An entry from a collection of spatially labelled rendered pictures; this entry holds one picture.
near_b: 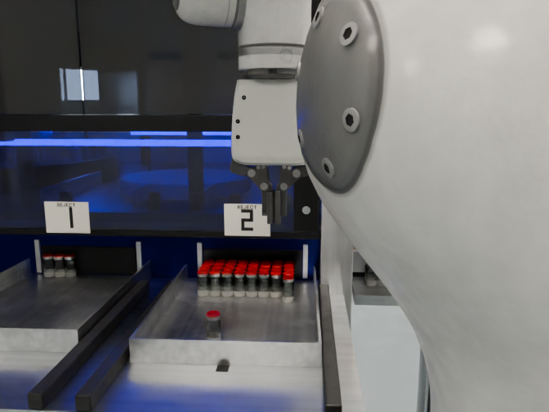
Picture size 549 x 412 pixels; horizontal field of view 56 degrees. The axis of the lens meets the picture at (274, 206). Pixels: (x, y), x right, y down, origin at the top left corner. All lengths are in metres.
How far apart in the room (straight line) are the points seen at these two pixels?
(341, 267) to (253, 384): 0.36
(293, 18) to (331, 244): 0.48
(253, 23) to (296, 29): 0.05
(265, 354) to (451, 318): 0.55
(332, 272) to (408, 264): 0.81
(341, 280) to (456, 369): 0.77
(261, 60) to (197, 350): 0.39
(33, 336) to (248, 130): 0.44
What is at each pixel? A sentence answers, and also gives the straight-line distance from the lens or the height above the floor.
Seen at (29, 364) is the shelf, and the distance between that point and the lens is 0.80.
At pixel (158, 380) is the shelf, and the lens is 0.71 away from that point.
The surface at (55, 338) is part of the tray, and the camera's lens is 0.81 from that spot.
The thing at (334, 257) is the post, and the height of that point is 0.95.
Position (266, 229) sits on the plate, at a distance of 0.94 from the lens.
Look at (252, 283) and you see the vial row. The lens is 0.94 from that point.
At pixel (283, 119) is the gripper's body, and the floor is 1.21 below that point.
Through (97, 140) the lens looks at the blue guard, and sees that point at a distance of 1.00.
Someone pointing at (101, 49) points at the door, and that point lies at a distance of 1.00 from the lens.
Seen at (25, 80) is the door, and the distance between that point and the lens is 1.06.
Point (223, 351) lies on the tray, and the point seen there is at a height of 0.90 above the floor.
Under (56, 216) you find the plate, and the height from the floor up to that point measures 1.02.
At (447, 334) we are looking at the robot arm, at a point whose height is 1.14.
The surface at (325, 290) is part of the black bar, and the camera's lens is 0.94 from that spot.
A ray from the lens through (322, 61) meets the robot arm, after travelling 0.16.
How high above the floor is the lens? 1.22
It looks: 11 degrees down
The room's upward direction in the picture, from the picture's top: straight up
